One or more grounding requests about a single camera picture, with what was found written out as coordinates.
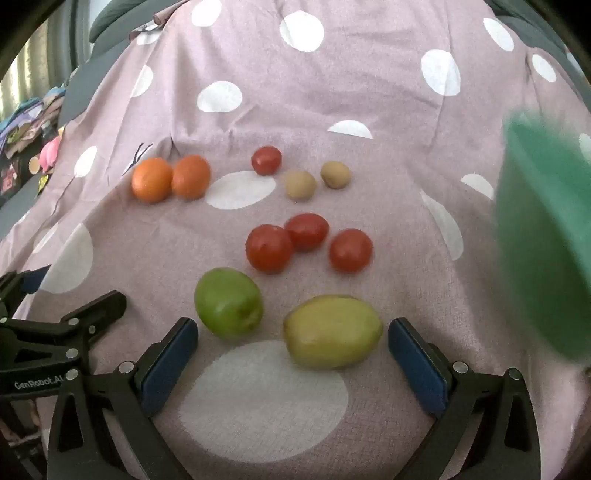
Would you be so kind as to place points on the green apple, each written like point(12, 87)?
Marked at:
point(228, 302)

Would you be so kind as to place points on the small red tomato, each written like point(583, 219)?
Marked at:
point(266, 160)

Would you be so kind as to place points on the pink toy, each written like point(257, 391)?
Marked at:
point(50, 152)

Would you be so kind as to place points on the orange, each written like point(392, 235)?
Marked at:
point(191, 177)
point(152, 180)

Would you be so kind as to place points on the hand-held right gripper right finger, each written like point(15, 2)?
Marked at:
point(418, 368)

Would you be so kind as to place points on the yellow-green mango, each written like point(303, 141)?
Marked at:
point(332, 331)

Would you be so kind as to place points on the yellow cherry tomato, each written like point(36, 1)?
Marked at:
point(300, 185)
point(335, 174)

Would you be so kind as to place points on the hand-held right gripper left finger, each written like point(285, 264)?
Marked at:
point(170, 365)

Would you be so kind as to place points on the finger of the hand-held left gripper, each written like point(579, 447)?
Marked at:
point(99, 310)
point(34, 278)

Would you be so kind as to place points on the colourful clothes pile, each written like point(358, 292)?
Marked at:
point(25, 124)

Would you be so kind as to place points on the green plastic bowl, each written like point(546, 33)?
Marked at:
point(545, 230)

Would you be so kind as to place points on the pink polka-dot blanket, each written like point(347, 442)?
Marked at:
point(323, 92)

